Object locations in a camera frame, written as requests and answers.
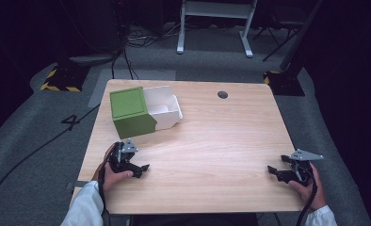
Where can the person's right hand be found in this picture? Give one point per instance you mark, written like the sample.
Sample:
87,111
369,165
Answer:
315,194

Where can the green drawer cabinet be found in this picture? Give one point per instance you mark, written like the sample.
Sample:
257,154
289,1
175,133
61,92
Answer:
130,113

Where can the grey tape piece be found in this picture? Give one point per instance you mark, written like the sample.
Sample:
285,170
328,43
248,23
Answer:
77,184

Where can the white drawer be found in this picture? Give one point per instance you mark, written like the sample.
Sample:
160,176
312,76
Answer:
164,106

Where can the dark stand with grey base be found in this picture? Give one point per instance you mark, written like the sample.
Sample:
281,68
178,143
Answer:
95,47

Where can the person's left hand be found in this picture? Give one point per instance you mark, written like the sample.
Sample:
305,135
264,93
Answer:
111,180

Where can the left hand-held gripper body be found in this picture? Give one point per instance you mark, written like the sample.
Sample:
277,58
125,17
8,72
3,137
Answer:
120,163

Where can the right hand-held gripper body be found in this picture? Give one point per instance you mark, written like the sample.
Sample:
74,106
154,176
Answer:
299,174

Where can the black folding tripod stand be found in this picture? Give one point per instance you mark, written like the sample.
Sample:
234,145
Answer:
281,34

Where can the dark slanted stand post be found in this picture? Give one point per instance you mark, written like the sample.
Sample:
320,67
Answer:
301,37

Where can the person's dark lap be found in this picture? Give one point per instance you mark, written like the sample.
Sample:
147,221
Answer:
193,220

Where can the white metal desk frame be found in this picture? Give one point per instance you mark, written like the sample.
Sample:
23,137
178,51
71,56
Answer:
216,9

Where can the black yellow striped stand base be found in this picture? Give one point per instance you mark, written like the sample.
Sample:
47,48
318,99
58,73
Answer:
284,83
62,80

